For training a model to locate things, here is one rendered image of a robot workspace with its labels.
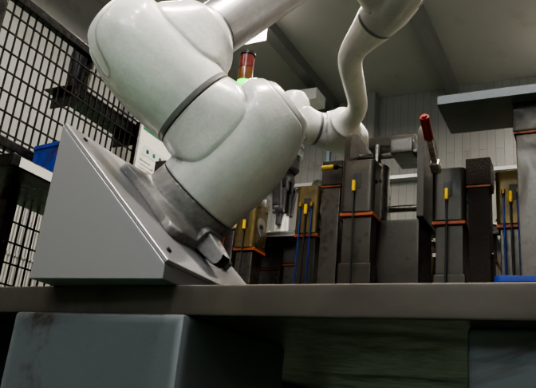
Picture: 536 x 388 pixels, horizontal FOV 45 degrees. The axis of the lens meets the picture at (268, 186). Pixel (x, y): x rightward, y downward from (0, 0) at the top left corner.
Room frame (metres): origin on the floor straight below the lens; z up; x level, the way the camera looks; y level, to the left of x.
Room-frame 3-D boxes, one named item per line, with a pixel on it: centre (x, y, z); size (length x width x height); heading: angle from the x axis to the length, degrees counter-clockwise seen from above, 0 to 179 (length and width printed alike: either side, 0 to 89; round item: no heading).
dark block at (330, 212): (1.42, -0.16, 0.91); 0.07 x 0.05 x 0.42; 152
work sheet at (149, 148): (2.07, 0.39, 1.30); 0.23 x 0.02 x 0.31; 152
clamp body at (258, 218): (1.56, 0.04, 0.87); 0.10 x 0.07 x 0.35; 152
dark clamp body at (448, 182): (1.30, -0.39, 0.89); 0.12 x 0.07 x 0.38; 152
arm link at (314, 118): (1.72, -0.06, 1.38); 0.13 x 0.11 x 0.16; 111
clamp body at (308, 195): (1.46, -0.11, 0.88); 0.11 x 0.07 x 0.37; 152
